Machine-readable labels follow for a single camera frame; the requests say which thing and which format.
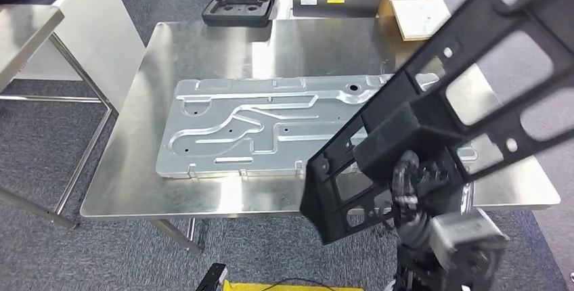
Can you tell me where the black plastic frame part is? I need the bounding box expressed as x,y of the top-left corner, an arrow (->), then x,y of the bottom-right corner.
299,0 -> 574,246

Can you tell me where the stamped grey metal plate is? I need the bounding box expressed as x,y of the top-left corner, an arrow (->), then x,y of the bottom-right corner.
155,72 -> 479,180

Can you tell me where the stainless steel workbench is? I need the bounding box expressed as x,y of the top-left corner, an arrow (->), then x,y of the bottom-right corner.
79,18 -> 561,254

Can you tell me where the white flat box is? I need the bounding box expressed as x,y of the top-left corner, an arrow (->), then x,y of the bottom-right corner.
391,0 -> 452,43

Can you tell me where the black floor cable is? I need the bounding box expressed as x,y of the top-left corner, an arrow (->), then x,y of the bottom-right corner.
260,276 -> 337,291

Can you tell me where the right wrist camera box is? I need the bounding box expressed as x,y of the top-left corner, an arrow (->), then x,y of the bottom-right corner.
428,208 -> 510,272

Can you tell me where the black robot left leg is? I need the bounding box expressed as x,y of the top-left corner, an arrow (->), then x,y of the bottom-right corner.
196,263 -> 228,291

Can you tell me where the yellow floor tape outline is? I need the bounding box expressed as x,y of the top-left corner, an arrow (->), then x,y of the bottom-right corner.
223,279 -> 364,291

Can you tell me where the white cabinet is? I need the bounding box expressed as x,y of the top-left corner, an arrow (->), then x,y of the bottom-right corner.
16,0 -> 147,113

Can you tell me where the stainless steel side table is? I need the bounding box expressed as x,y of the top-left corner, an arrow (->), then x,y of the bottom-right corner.
0,4 -> 113,230

